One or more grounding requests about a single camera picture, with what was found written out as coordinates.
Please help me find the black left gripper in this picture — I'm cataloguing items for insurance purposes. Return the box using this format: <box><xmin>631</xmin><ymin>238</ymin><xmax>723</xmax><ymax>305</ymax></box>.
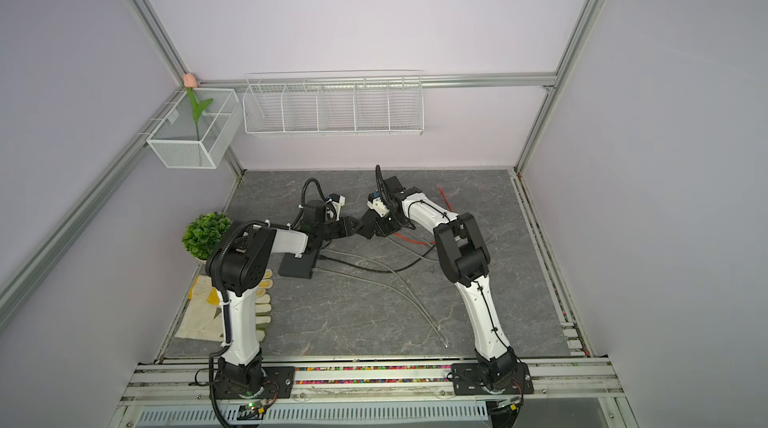
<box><xmin>317</xmin><ymin>216</ymin><xmax>364</xmax><ymax>241</ymax></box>

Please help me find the grey ethernet cable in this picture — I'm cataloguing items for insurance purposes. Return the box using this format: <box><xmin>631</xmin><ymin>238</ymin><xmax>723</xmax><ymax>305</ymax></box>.
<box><xmin>383</xmin><ymin>235</ymin><xmax>445</xmax><ymax>264</ymax></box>
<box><xmin>313</xmin><ymin>265</ymin><xmax>450</xmax><ymax>349</ymax></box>
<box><xmin>317</xmin><ymin>247</ymin><xmax>445</xmax><ymax>333</ymax></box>

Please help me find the small ribbed black switch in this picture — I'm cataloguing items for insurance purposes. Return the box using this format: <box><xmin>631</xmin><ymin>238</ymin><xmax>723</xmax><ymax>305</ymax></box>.
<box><xmin>355</xmin><ymin>213</ymin><xmax>379</xmax><ymax>239</ymax></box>

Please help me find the red ethernet cable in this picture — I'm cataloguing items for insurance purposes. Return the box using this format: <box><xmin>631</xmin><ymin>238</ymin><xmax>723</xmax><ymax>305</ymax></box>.
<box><xmin>392</xmin><ymin>186</ymin><xmax>454</xmax><ymax>247</ymax></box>

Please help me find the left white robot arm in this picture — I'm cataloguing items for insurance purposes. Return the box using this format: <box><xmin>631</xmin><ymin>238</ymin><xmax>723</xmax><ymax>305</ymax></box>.
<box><xmin>206</xmin><ymin>193</ymin><xmax>357</xmax><ymax>366</ymax></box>

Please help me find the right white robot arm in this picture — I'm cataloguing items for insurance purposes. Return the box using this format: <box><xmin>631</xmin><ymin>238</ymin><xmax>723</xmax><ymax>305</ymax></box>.
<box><xmin>365</xmin><ymin>169</ymin><xmax>518</xmax><ymax>380</ymax></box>

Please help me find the green artificial plant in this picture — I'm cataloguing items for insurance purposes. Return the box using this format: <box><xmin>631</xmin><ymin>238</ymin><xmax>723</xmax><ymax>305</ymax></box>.
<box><xmin>182</xmin><ymin>212</ymin><xmax>232</xmax><ymax>260</ymax></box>

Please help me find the yellow white work glove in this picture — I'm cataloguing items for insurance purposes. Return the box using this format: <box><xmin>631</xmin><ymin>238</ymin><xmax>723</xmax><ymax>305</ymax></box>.
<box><xmin>173</xmin><ymin>268</ymin><xmax>274</xmax><ymax>344</ymax></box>

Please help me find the white mesh square basket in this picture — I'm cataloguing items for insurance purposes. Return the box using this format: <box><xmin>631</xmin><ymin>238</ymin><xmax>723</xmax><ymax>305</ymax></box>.
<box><xmin>147</xmin><ymin>88</ymin><xmax>243</xmax><ymax>169</ymax></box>

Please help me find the pink artificial tulip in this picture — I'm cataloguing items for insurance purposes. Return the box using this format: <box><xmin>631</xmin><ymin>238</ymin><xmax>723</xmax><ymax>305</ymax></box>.
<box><xmin>183</xmin><ymin>74</ymin><xmax>213</xmax><ymax>141</ymax></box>

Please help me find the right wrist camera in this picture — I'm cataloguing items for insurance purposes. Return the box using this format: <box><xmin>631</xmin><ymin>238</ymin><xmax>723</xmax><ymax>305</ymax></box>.
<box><xmin>367</xmin><ymin>191</ymin><xmax>390</xmax><ymax>218</ymax></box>

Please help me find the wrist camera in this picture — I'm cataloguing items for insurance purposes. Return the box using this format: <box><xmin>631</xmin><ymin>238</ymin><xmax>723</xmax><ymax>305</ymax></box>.
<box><xmin>327</xmin><ymin>193</ymin><xmax>346</xmax><ymax>220</ymax></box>
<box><xmin>367</xmin><ymin>191</ymin><xmax>390</xmax><ymax>218</ymax></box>

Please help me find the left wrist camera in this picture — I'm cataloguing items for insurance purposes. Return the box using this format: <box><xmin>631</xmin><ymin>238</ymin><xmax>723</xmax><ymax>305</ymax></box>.
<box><xmin>327</xmin><ymin>193</ymin><xmax>346</xmax><ymax>220</ymax></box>

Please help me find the black cable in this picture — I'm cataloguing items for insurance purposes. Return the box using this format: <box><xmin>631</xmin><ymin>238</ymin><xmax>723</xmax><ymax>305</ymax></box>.
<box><xmin>317</xmin><ymin>244</ymin><xmax>438</xmax><ymax>275</ymax></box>

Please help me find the white wire long basket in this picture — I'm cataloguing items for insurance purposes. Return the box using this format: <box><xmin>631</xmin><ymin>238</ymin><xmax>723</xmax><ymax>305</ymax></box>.
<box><xmin>242</xmin><ymin>70</ymin><xmax>425</xmax><ymax>136</ymax></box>

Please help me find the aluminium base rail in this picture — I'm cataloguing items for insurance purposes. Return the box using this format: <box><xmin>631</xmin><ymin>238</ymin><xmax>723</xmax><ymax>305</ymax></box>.
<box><xmin>110</xmin><ymin>358</ymin><xmax>637</xmax><ymax>427</ymax></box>

